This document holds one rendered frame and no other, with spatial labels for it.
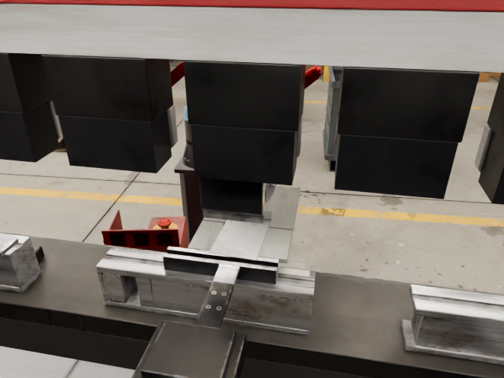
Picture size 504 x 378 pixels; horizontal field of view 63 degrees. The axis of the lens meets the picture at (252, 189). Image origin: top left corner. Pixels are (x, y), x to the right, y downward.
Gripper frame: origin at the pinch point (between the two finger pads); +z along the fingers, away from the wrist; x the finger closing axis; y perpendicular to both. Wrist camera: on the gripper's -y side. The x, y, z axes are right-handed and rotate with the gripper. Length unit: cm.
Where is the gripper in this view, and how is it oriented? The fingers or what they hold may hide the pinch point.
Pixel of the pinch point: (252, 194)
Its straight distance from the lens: 80.7
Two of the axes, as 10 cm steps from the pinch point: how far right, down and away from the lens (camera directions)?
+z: -1.6, 9.7, -1.8
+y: -2.1, -2.1, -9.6
